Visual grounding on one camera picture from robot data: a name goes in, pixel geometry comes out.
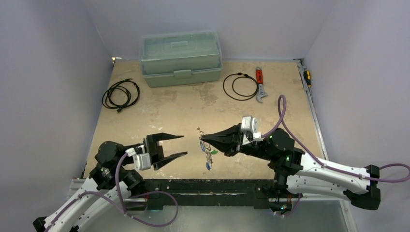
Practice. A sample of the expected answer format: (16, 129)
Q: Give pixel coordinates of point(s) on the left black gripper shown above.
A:
(156, 152)

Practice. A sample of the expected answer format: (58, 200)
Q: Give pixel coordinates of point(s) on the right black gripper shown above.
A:
(237, 140)

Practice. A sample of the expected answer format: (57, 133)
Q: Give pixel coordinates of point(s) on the metal keyring with keys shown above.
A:
(208, 150)

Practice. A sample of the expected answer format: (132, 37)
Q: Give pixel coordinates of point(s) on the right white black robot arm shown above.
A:
(297, 171)

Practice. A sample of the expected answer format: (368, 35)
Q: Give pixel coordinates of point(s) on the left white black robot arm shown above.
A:
(115, 178)

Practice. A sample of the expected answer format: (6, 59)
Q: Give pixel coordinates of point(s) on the green plastic toolbox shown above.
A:
(183, 58)

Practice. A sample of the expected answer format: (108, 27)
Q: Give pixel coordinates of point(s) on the yellow black screwdriver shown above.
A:
(307, 78)

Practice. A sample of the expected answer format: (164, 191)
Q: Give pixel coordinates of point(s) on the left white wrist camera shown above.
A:
(141, 158)

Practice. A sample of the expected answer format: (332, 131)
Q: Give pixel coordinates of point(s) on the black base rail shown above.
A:
(256, 193)

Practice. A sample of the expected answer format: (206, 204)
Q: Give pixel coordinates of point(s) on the red handled adjustable wrench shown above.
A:
(259, 78)

